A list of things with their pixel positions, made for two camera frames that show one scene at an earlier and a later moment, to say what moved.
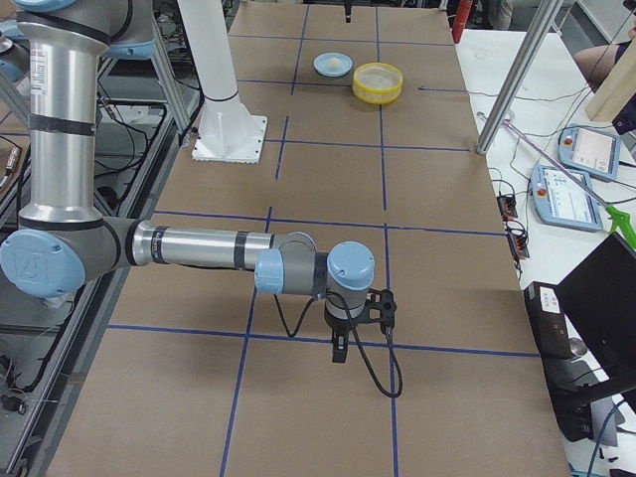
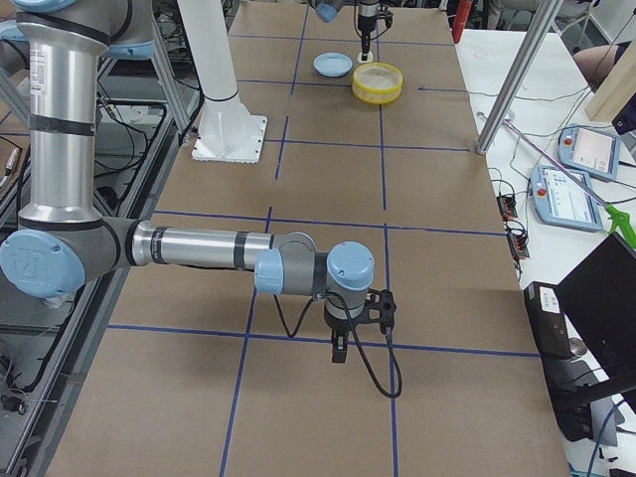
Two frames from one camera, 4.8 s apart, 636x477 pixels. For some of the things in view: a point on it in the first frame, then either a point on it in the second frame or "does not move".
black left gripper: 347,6 → 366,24
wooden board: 616,90 does not move
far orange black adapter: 507,206 does not move
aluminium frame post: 519,75 does not move
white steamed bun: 334,63 → 370,58
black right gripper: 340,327 does not move
